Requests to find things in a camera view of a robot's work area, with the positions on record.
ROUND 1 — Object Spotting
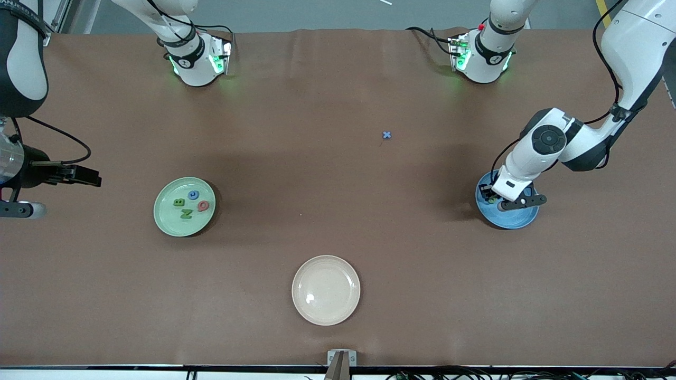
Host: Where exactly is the blue plate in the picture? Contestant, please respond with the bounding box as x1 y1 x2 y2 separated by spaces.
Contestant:
475 172 540 230

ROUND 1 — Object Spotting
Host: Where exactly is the brown table mat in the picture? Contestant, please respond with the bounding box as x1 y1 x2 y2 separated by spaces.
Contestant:
0 27 676 368

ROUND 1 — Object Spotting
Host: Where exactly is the cream plate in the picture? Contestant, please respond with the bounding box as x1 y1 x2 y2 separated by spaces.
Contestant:
292 255 361 326

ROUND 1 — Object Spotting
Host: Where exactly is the aluminium frame profile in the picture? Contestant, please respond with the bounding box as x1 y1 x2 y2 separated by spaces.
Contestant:
50 0 85 33

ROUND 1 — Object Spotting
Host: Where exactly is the green plate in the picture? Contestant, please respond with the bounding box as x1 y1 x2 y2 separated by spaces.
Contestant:
153 177 217 238

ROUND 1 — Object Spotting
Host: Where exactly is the black base cable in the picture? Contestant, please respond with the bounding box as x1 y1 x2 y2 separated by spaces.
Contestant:
190 16 234 48
406 26 455 56

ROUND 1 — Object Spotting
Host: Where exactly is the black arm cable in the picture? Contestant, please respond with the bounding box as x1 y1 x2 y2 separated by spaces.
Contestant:
11 116 92 165
490 0 626 185

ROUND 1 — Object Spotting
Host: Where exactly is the grey metal bracket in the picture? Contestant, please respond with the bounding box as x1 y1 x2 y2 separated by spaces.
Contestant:
327 349 358 380

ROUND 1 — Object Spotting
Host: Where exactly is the base box with green light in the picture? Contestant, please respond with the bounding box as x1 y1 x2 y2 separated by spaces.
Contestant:
449 33 472 72
208 36 233 77

